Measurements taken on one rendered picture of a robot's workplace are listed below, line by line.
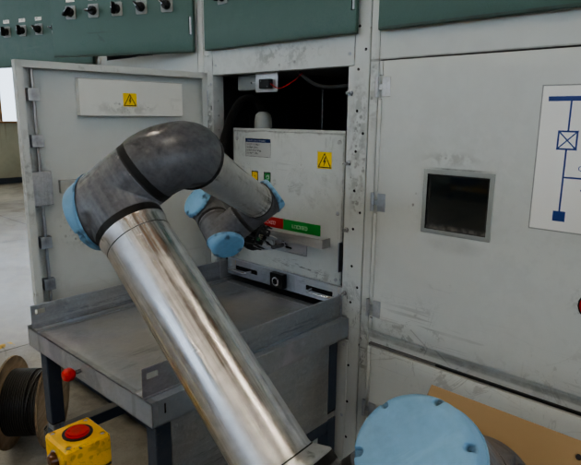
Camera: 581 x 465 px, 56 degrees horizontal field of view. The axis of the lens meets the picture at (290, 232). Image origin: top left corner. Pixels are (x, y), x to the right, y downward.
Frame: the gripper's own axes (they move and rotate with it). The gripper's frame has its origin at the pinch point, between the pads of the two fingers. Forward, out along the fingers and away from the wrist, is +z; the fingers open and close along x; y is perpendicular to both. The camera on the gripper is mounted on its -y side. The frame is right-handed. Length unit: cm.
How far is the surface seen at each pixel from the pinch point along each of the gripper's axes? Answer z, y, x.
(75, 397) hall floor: 45, -133, -93
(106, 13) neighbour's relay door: -50, -71, 60
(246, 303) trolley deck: -0.2, 0.3, -20.3
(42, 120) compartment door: -66, -40, 8
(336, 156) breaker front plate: -10.5, 22.7, 28.5
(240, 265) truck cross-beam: 9.4, -18.5, -7.9
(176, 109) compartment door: -31, -33, 32
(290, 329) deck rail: -11.1, 29.3, -23.7
